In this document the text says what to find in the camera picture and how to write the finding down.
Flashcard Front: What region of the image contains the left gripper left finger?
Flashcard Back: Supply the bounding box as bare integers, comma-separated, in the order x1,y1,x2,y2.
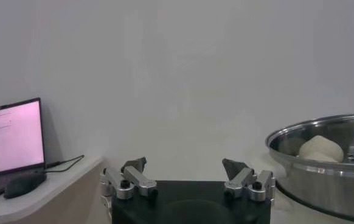
100,156,159,201

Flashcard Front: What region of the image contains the black computer mouse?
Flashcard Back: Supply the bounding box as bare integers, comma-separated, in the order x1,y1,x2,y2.
3,172,47,200

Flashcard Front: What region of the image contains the cream electric cooker pot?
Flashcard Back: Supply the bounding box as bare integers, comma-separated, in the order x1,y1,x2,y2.
269,182,354,224

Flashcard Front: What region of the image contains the stainless steel steamer basket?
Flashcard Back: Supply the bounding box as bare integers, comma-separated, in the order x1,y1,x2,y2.
265,113,354,223

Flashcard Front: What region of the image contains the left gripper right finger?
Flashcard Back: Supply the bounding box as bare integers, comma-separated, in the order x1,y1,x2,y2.
221,158,277,203

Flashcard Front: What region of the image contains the black laptop cable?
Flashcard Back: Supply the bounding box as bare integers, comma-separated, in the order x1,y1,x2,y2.
43,154,86,174

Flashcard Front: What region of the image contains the white steamed baozi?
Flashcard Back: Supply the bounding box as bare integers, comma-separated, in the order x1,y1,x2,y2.
297,135,345,164

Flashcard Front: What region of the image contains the white side desk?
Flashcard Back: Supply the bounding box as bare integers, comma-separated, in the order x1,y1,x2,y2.
0,155,108,224

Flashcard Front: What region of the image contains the black laptop with white screen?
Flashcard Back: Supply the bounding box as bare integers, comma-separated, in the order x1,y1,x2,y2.
0,97,47,204

